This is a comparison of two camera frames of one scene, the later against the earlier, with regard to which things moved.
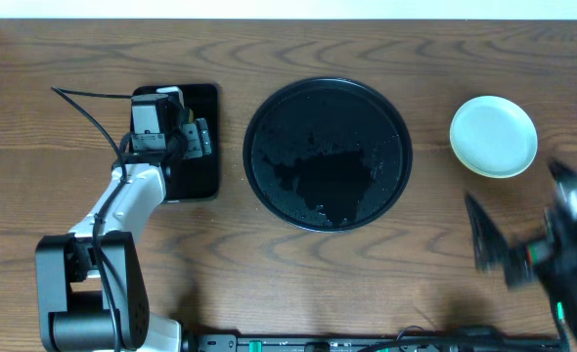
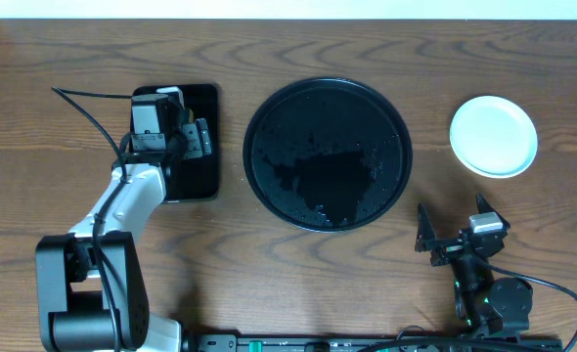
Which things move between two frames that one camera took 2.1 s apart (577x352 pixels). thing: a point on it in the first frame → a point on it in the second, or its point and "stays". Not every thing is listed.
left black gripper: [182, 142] stays
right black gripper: [516, 264] → [451, 244]
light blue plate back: [494, 136] stays
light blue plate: [495, 157] stays
